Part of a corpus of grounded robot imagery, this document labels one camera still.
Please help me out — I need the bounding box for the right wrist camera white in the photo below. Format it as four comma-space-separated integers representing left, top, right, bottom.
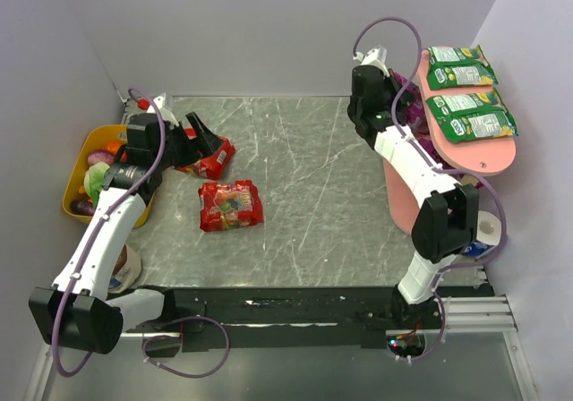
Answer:
353, 46, 389, 77

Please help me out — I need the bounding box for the purple toy eggplant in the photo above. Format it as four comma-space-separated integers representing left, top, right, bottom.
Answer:
70, 200, 95, 217

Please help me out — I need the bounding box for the red candy bag upper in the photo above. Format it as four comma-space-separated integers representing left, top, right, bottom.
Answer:
175, 135, 235, 181

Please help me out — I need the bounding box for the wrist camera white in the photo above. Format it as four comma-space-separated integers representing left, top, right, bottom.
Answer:
137, 92, 179, 126
353, 46, 389, 77

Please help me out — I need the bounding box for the pink three-tier shelf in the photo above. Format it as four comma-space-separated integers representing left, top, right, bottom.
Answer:
382, 46, 517, 236

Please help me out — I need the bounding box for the yellow basket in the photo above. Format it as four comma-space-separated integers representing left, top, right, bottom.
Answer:
62, 124, 127, 225

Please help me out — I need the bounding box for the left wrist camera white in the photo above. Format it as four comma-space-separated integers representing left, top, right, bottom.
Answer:
137, 92, 179, 126

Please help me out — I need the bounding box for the purple candy bag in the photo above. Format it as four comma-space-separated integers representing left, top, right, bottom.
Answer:
389, 69, 429, 136
417, 136, 483, 189

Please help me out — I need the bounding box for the purple toy onion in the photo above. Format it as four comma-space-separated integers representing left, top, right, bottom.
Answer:
87, 149, 115, 166

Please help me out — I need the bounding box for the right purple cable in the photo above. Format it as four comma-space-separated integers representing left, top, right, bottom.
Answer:
351, 15, 509, 366

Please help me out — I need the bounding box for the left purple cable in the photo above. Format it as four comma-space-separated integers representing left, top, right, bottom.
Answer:
51, 87, 232, 379

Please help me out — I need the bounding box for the toilet paper roll blue wrapper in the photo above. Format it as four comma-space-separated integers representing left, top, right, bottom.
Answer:
462, 210, 501, 259

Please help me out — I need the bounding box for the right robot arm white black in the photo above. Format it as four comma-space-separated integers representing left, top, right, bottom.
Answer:
347, 65, 479, 306

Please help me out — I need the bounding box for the green candy bag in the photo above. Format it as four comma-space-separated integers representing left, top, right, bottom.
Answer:
426, 45, 498, 90
426, 89, 518, 143

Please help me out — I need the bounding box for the aluminium frame rail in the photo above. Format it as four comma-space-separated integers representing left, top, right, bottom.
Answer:
42, 295, 518, 339

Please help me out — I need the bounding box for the red candy bag lower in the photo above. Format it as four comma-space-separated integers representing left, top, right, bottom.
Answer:
198, 180, 264, 232

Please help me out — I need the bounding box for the green toy cabbage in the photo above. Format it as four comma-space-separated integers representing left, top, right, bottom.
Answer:
83, 162, 110, 207

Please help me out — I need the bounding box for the red candy bag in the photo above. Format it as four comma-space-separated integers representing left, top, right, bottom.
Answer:
198, 180, 264, 232
175, 135, 235, 181

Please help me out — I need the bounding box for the orange toy fruit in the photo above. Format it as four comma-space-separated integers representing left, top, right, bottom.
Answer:
104, 141, 126, 161

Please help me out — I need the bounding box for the purple cable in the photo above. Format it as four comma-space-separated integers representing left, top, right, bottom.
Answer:
51, 87, 232, 379
351, 15, 509, 366

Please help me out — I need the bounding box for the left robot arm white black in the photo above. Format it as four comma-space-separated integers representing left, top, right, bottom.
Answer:
29, 113, 222, 354

